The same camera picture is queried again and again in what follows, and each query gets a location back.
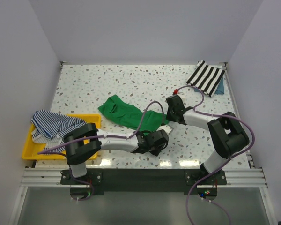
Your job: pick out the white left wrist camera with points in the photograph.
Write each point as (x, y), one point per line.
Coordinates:
(168, 129)

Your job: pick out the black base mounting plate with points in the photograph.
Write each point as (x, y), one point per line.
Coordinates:
(100, 181)

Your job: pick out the black white striped folded top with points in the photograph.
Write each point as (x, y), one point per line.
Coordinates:
(206, 78)

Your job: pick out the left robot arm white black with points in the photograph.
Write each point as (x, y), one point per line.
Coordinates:
(84, 142)

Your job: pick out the aluminium front rail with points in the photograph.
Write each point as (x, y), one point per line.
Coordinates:
(46, 177)

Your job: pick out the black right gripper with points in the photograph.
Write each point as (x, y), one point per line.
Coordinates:
(167, 116)

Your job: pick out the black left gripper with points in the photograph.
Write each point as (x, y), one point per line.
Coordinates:
(156, 152)

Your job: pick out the green tank top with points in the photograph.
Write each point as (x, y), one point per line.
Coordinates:
(124, 114)

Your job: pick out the blue folded tank top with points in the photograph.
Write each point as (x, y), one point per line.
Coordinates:
(219, 90)

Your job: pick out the blue white striped tank top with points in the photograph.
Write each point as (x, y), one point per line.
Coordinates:
(50, 127)

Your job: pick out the yellow plastic tray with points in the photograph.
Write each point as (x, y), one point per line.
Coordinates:
(31, 150)

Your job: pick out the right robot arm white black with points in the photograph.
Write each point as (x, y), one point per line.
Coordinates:
(227, 134)

